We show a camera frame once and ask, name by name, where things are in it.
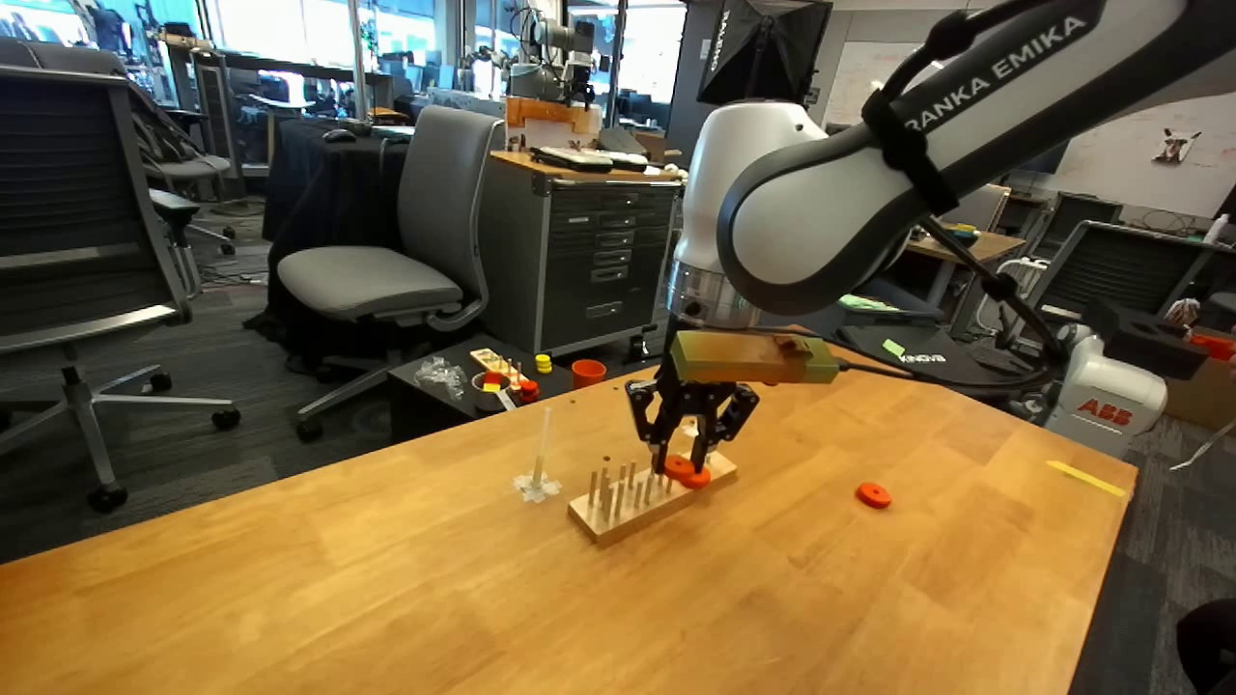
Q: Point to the small yellow block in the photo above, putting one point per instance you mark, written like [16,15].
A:
[542,366]

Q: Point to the orange white box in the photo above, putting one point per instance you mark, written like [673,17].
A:
[549,117]

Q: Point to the clear plastic bag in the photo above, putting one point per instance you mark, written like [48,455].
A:
[443,375]

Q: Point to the black photo softbox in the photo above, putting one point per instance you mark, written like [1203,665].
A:
[766,60]

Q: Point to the gray office chair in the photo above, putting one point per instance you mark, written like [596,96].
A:
[371,276]

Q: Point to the dark tilted monitor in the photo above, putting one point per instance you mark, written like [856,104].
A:
[1123,263]

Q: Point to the orange round cap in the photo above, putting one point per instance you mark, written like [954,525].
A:
[590,374]

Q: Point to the gray drawer cabinet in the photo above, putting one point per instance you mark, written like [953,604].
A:
[579,256]

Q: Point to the black mesh office chair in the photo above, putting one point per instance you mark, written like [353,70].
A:
[64,195]

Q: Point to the white single peg stand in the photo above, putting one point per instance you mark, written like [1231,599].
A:
[540,488]

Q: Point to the small white red toy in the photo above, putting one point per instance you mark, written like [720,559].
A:
[502,374]

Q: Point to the wooden peg board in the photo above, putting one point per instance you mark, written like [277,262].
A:
[632,514]

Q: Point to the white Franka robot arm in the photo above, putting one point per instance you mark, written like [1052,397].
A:
[825,217]

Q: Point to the yellow tape strip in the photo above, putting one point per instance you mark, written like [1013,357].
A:
[1087,478]

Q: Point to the small black side table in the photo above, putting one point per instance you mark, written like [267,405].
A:
[426,409]

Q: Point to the black draped cloth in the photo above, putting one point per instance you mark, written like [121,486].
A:
[323,181]

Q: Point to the distant dark office chair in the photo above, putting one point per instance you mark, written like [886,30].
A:
[180,169]

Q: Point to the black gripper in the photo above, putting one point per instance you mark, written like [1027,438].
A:
[698,392]

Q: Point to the brown cardboard box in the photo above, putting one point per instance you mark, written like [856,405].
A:
[1203,397]

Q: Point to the flat tray with papers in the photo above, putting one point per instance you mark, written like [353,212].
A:
[590,158]

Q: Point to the white ABB robot part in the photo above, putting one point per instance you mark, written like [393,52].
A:
[1102,400]

